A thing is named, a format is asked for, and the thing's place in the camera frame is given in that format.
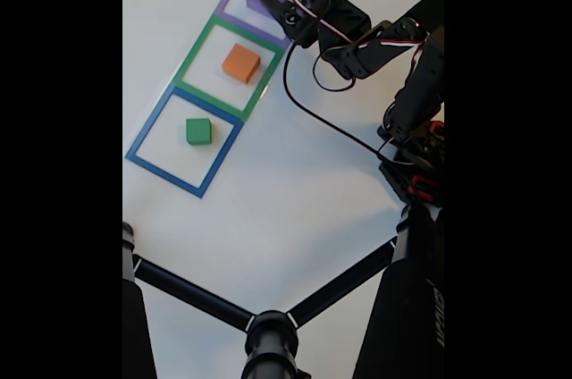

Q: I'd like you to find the orange square block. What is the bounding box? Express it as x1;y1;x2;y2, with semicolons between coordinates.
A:
221;43;261;85

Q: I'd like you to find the green square block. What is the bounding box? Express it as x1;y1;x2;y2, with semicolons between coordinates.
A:
185;117;213;147

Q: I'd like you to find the red white servo cable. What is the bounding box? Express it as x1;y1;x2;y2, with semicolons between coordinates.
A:
288;0;425;65

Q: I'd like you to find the green square frame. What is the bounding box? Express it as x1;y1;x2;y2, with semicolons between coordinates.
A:
172;13;287;123

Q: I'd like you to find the black camera cable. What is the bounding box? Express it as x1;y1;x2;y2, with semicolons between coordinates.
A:
282;38;416;166

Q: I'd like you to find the blue square frame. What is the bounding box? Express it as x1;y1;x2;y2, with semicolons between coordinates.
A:
124;85;245;199

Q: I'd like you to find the black camera tripod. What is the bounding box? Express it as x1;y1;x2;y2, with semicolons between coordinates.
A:
122;202;445;379

